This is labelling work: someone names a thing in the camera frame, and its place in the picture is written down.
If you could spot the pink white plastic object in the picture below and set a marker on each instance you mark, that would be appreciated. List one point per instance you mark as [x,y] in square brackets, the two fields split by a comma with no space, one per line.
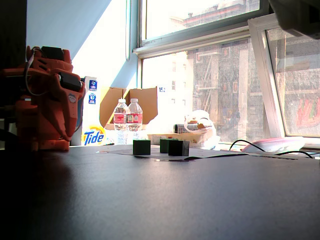
[280,143]

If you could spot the white plastic bag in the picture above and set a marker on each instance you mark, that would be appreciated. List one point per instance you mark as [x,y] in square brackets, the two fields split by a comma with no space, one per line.
[202,117]

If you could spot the clear water bottle red label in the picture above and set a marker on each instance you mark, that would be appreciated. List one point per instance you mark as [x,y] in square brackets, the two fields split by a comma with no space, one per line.
[121,120]
[136,117]

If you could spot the dark green cube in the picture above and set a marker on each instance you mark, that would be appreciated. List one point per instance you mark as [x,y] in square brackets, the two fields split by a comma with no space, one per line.
[177,148]

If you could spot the dark printed can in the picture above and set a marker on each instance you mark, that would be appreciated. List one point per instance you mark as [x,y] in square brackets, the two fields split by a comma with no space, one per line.
[180,128]

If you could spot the Tide detergent box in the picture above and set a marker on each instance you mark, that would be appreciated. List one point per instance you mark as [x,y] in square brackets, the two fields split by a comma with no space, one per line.
[93,137]

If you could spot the brown cardboard box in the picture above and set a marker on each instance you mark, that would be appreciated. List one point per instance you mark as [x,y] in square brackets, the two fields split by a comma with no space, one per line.
[146,105]

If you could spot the flat printed cardboard box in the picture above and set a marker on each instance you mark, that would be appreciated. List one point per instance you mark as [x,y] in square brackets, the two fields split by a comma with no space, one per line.
[197,138]

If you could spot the orange gripper black motor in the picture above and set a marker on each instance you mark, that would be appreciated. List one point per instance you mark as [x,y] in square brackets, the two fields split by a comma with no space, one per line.
[70,106]

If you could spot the translucent blind wand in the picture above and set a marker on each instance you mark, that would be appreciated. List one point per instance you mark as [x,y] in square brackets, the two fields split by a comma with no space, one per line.
[128,30]

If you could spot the white paper grid sheet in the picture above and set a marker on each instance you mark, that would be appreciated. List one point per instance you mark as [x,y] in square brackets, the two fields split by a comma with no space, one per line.
[120,151]

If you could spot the blurry grey object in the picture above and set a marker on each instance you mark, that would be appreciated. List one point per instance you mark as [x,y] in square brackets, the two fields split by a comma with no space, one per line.
[297,17]

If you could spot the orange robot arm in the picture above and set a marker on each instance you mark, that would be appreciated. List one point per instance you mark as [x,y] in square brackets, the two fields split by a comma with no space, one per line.
[27,112]

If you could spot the white open window sash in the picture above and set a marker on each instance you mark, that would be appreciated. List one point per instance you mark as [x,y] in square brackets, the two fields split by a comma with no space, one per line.
[268,82]

